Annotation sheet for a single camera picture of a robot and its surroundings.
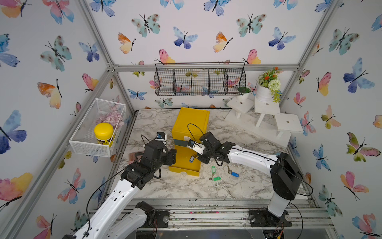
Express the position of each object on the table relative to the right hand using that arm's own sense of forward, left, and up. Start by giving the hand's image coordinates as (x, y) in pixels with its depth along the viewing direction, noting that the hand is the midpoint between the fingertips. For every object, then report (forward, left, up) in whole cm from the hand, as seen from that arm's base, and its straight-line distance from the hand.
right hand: (199, 150), depth 86 cm
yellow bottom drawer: (-5, +9, -9) cm, 14 cm away
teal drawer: (+3, +11, +3) cm, 11 cm away
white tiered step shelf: (+28, -42, -1) cm, 50 cm away
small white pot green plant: (+41, -30, +11) cm, 52 cm away
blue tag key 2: (-8, -20, -12) cm, 24 cm away
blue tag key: (+1, +4, -10) cm, 11 cm away
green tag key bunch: (-12, -9, -11) cm, 19 cm away
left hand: (-6, +14, +10) cm, 18 cm away
